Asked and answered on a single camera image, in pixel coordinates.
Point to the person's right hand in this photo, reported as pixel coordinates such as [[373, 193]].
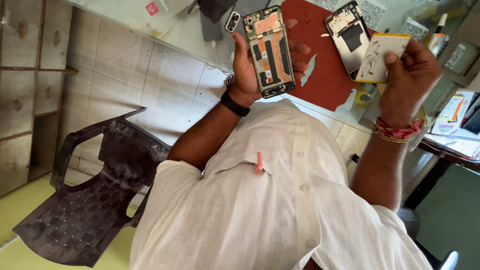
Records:
[[408, 88]]

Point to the person's left hand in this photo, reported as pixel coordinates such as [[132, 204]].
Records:
[[242, 80]]

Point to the smartphone with exposed circuitry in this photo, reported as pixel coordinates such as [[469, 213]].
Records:
[[270, 52]]

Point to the white phone battery yellow edge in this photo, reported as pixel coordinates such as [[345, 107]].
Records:
[[375, 56]]

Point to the black wrist band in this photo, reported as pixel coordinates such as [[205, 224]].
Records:
[[234, 105]]

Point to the yellow black tool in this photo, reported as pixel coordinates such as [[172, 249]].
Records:
[[363, 95]]

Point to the small printed paper slip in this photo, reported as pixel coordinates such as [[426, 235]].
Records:
[[413, 30], [455, 56]]

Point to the white glue tube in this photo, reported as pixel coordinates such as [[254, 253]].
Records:
[[437, 39]]

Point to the stack of papers and booklets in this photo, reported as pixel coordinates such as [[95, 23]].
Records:
[[455, 123]]

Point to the dark grey phone panel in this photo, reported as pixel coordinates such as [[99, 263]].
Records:
[[212, 22]]

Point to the pale adhesive strip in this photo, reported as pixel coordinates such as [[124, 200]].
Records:
[[308, 71]]

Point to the silver phone back cover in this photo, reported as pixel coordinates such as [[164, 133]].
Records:
[[347, 41]]

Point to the red work mat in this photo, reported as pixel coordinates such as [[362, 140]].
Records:
[[326, 75]]

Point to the pink pen in pocket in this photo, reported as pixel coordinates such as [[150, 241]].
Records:
[[259, 163]]

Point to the white package with pink label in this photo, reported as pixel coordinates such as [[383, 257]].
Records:
[[123, 13]]

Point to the white button shirt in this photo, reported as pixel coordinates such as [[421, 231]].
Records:
[[270, 217]]

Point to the dark stool with white edge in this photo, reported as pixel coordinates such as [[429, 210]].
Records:
[[435, 251]]

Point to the brown plastic chair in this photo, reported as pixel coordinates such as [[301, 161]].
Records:
[[86, 202]]

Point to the wooden drawer cabinet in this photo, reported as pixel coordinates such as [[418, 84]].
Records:
[[26, 93]]

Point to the phone camera lens frame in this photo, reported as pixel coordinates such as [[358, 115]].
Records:
[[232, 21]]

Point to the wooden table frame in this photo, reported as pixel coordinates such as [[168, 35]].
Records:
[[463, 48]]

